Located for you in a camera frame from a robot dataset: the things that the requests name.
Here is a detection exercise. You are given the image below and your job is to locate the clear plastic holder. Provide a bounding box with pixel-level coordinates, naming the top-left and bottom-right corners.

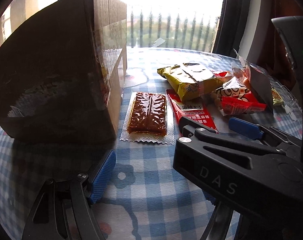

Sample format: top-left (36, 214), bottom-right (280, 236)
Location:
top-left (279, 85), bottom-right (302, 113)

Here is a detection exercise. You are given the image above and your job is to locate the small yellow-green snack packet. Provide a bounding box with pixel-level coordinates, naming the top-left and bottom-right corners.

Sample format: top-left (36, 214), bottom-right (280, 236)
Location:
top-left (270, 84), bottom-right (285, 107)

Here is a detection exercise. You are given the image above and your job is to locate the black window frame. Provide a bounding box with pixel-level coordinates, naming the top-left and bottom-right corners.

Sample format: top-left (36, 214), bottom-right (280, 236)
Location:
top-left (58, 0), bottom-right (257, 55)

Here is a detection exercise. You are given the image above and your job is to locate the grey balcony railing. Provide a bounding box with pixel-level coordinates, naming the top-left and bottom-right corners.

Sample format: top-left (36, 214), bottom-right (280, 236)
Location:
top-left (128, 6), bottom-right (217, 52)

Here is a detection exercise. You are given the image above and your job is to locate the red snack bag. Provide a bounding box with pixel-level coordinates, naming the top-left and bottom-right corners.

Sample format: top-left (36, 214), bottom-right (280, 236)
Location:
top-left (212, 71), bottom-right (267, 117)

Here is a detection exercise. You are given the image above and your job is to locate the brown spicy strip packet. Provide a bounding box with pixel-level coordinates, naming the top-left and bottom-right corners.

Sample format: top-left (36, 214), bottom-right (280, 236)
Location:
top-left (119, 91), bottom-right (175, 146)

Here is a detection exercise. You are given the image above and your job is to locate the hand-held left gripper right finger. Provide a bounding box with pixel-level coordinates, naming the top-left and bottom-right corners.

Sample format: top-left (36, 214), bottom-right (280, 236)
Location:
top-left (203, 191), bottom-right (242, 240)

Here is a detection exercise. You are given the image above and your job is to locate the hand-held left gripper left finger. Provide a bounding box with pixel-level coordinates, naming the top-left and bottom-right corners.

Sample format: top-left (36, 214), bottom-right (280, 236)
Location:
top-left (21, 150), bottom-right (116, 240)

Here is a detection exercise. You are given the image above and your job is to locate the long red snack packet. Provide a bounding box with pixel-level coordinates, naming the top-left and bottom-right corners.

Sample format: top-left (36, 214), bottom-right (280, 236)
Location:
top-left (166, 89), bottom-right (219, 134)

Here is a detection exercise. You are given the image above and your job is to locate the yellow-green snack bag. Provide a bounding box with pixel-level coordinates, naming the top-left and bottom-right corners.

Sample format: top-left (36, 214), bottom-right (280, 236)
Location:
top-left (157, 63), bottom-right (224, 101)

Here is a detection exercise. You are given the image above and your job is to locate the brown cardboard box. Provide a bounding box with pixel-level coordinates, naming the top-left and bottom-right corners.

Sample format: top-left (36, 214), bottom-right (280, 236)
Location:
top-left (0, 0), bottom-right (128, 143)

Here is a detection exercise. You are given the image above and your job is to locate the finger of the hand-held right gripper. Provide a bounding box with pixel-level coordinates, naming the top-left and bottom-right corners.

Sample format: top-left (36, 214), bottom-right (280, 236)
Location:
top-left (173, 116), bottom-right (303, 220)
top-left (229, 117), bottom-right (303, 153)

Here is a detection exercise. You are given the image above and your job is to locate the dark red curtain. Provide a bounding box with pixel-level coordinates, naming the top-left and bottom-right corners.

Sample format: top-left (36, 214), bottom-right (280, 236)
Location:
top-left (257, 0), bottom-right (299, 85)

